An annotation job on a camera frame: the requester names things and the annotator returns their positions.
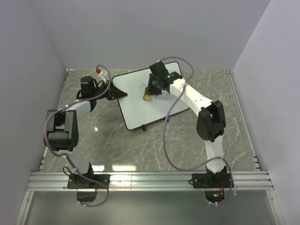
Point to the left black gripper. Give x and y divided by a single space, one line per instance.
114 93

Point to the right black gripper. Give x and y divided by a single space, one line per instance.
149 90

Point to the yellow bone-shaped eraser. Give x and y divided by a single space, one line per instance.
147 97

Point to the white whiteboard black frame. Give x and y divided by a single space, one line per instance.
135 110

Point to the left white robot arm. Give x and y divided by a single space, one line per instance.
61 132

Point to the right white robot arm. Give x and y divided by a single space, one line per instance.
210 114

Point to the left black whiteboard foot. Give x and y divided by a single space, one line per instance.
143 127

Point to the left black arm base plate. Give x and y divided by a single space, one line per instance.
98 181

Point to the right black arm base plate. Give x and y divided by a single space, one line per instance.
201 181

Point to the aluminium mounting rail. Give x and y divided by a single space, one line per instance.
148 181

